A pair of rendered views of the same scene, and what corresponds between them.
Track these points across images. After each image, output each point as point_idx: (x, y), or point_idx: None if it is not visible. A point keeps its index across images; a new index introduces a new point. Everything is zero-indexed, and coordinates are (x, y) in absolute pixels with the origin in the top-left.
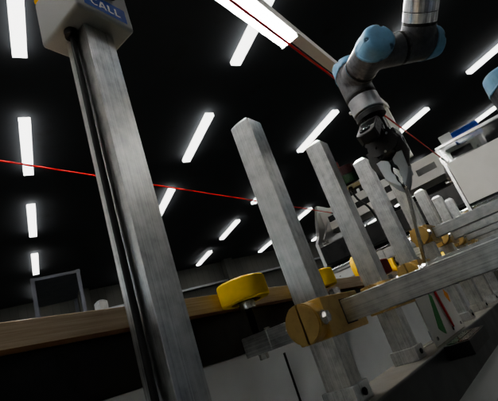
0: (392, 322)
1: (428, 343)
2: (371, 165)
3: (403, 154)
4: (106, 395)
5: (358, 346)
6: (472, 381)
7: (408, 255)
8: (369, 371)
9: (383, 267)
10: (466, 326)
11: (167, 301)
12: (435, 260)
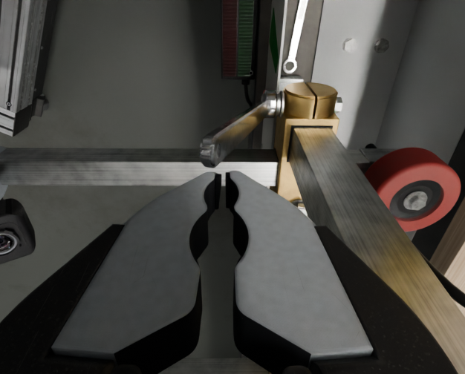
0: None
1: (297, 11)
2: (432, 354)
3: (80, 294)
4: None
5: (435, 102)
6: None
7: (304, 133)
8: (411, 93)
9: (378, 167)
10: (255, 141)
11: None
12: (254, 159)
